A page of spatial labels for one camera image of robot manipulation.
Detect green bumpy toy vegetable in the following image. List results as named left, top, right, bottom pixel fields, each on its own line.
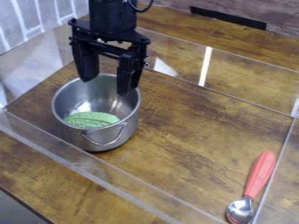
left=64, top=112, right=120, bottom=129

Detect red handled metal spoon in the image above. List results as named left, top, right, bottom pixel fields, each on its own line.
left=225, top=150, right=276, bottom=224

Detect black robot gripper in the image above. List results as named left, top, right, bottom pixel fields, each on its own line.
left=68, top=0, right=151, bottom=95

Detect black wall slot strip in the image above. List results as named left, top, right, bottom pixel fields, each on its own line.
left=189, top=6, right=267, bottom=31

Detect black cable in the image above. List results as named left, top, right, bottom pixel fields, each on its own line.
left=127, top=0, right=155, bottom=13

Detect clear acrylic tray walls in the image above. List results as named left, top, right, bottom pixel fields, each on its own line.
left=0, top=17, right=299, bottom=224

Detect silver metal pot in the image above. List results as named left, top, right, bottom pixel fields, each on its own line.
left=51, top=73, right=141, bottom=152

